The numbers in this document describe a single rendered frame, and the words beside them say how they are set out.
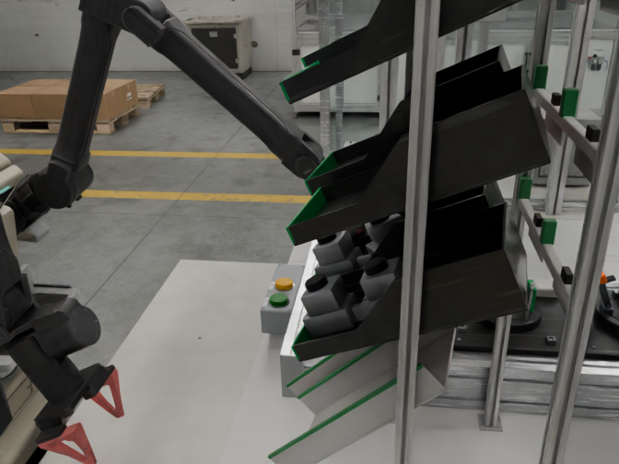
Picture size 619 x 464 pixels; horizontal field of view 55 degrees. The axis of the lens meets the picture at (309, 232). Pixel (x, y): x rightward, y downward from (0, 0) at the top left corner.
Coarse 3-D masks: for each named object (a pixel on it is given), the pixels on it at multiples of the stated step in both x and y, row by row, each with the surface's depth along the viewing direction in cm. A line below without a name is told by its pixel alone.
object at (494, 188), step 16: (464, 192) 87; (480, 192) 86; (496, 192) 82; (432, 208) 90; (448, 208) 75; (464, 208) 75; (480, 208) 74; (400, 224) 78; (432, 224) 77; (352, 240) 96; (368, 240) 95; (384, 240) 80; (400, 240) 79; (384, 256) 81; (352, 272) 84
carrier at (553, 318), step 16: (528, 288) 120; (544, 288) 127; (528, 304) 114; (544, 304) 125; (512, 320) 116; (528, 320) 115; (544, 320) 119; (560, 320) 119; (464, 336) 115; (480, 336) 115; (512, 336) 115; (528, 336) 114; (544, 336) 114; (560, 336) 114; (512, 352) 111; (528, 352) 111; (544, 352) 110
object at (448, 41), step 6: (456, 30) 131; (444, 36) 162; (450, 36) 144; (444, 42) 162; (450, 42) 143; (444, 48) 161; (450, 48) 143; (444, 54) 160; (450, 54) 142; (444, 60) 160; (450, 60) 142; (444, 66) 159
